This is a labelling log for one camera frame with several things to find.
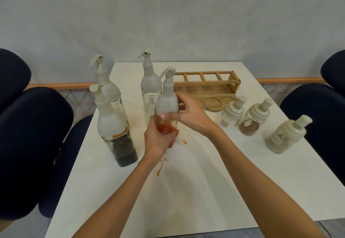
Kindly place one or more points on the person's left hand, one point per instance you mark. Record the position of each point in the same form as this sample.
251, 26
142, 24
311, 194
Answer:
153, 143

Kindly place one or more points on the person's right hand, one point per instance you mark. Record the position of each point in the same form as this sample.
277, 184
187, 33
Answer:
195, 116

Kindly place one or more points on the person's left thumb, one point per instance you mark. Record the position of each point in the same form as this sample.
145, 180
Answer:
156, 124

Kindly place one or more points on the person's right thumb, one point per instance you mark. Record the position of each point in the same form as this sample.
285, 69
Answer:
178, 116

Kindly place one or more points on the orange sauce dispenser bottle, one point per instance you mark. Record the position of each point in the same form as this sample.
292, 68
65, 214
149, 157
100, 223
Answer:
167, 103

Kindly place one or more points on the person's right forearm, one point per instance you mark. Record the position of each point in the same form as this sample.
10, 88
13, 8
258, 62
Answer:
256, 181

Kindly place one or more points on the person's left forearm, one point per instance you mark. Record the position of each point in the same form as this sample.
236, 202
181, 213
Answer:
118, 194

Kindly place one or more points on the wooden spice rack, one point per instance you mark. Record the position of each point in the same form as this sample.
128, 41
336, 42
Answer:
207, 90

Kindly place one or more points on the dark sauce dispenser bottle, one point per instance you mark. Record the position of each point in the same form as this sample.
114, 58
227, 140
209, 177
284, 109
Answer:
114, 127

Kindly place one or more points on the large orange sauce spill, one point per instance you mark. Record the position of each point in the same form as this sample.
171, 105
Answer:
160, 169

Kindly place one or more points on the labelled clear dispenser bottle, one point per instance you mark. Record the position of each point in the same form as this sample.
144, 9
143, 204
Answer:
151, 80

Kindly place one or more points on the white sugar spice jar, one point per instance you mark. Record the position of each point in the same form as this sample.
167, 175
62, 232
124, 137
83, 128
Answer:
230, 117

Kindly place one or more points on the clear liquid dispenser bottle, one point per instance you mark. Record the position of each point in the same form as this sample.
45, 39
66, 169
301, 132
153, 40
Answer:
109, 86

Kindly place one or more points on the brown spice jar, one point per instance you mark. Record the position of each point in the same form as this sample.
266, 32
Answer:
253, 119

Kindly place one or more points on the wooden lattice panel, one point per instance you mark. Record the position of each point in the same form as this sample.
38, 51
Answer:
80, 103

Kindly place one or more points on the beige powder spice jar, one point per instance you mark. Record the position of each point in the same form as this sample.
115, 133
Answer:
285, 136

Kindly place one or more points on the dark blue office chair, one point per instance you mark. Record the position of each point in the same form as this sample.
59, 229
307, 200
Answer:
12, 76
315, 116
32, 143

